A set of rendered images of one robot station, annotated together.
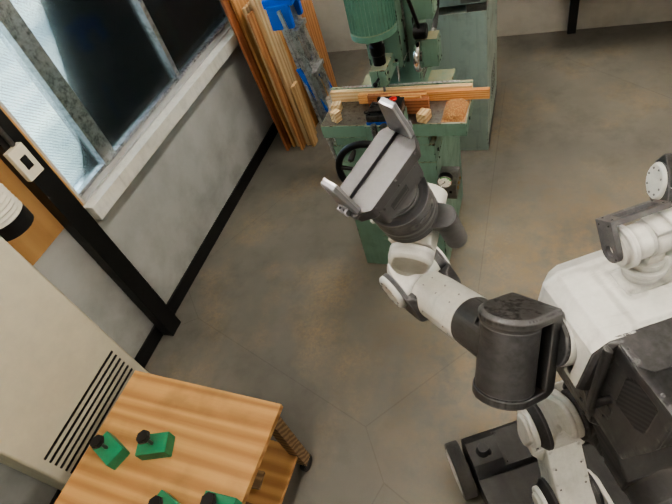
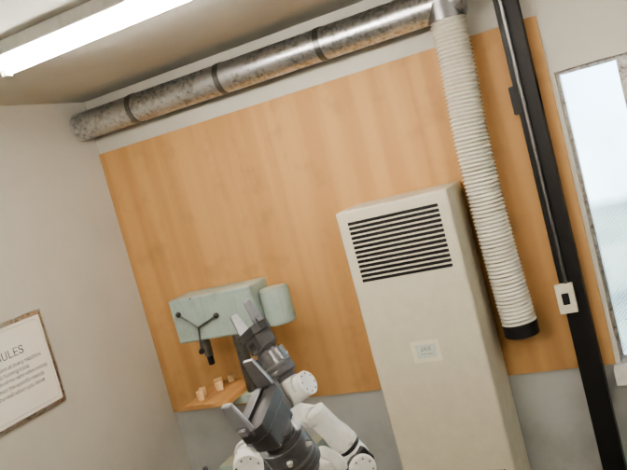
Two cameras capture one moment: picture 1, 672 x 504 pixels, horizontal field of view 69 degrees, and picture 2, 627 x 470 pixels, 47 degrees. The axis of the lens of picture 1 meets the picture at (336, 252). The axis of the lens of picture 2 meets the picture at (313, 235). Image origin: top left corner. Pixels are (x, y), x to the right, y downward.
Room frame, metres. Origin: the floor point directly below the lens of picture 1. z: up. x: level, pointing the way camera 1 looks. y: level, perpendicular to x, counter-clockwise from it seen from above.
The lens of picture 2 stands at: (0.50, -1.99, 2.04)
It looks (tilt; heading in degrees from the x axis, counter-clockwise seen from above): 5 degrees down; 85
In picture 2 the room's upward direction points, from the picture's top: 15 degrees counter-clockwise
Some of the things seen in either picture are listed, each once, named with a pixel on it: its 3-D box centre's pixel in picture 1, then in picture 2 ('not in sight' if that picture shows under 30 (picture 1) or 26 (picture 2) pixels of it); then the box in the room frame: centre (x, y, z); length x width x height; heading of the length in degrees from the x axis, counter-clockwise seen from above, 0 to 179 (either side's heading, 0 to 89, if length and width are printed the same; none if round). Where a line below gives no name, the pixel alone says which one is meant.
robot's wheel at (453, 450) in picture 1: (460, 469); not in sight; (0.59, -0.16, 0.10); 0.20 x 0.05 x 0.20; 179
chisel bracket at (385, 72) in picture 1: (383, 71); not in sight; (1.82, -0.43, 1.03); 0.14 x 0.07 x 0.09; 148
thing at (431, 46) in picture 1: (429, 49); not in sight; (1.88, -0.65, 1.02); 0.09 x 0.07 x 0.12; 58
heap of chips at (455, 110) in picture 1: (455, 107); not in sight; (1.57, -0.62, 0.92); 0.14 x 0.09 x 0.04; 148
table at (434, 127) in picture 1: (393, 122); not in sight; (1.68, -0.40, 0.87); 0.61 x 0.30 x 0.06; 58
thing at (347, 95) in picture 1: (398, 93); not in sight; (1.79, -0.47, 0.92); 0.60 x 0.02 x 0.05; 58
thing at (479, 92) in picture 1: (421, 95); not in sight; (1.72, -0.54, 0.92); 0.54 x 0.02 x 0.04; 58
